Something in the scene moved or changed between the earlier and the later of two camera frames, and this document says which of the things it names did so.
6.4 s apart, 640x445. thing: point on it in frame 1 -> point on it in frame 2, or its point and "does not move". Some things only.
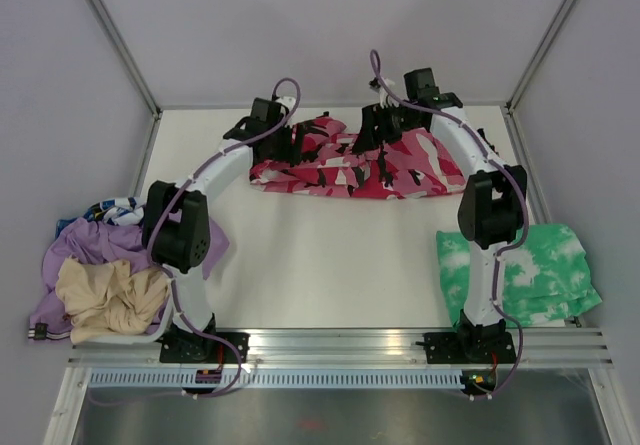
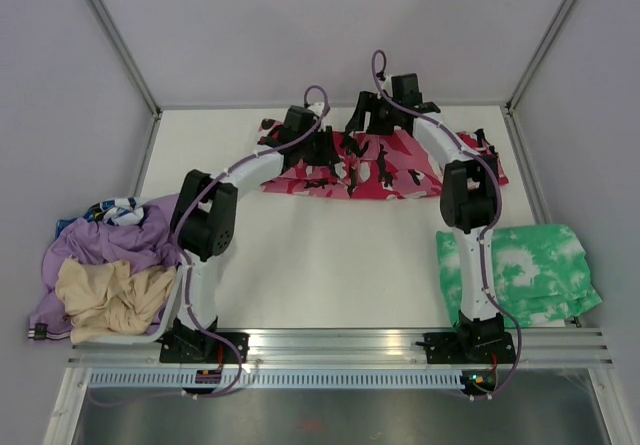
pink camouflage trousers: [412, 165] does not move
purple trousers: [101, 242] does not move
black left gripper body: [281, 150] -> [316, 147]
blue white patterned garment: [125, 211] does not move
